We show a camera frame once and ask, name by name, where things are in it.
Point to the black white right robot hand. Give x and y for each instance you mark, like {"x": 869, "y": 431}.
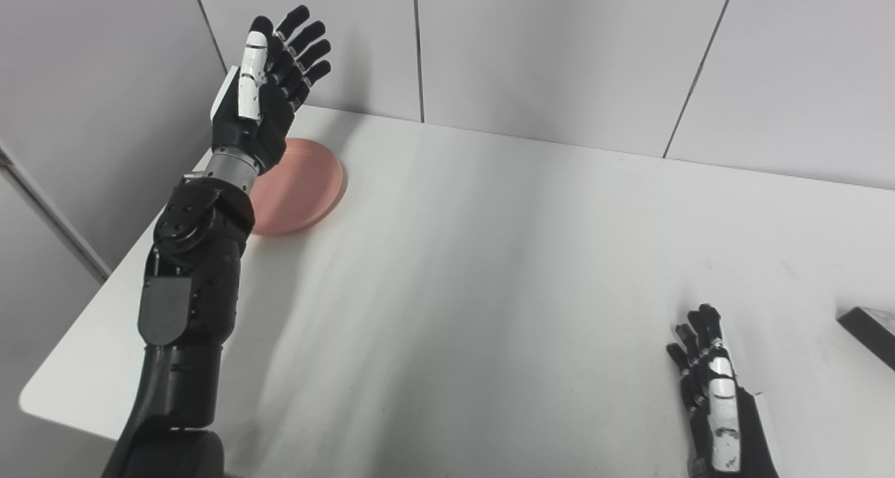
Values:
{"x": 724, "y": 422}

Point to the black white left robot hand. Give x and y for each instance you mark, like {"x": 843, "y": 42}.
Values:
{"x": 252, "y": 125}

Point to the pink round plate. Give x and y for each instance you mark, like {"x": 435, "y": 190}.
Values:
{"x": 301, "y": 184}

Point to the chocolate cake slice with fruit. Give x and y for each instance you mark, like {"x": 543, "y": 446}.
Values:
{"x": 874, "y": 331}

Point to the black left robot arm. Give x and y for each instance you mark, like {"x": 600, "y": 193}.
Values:
{"x": 189, "y": 289}

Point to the grey wall trim strip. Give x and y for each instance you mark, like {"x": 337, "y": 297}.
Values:
{"x": 56, "y": 216}

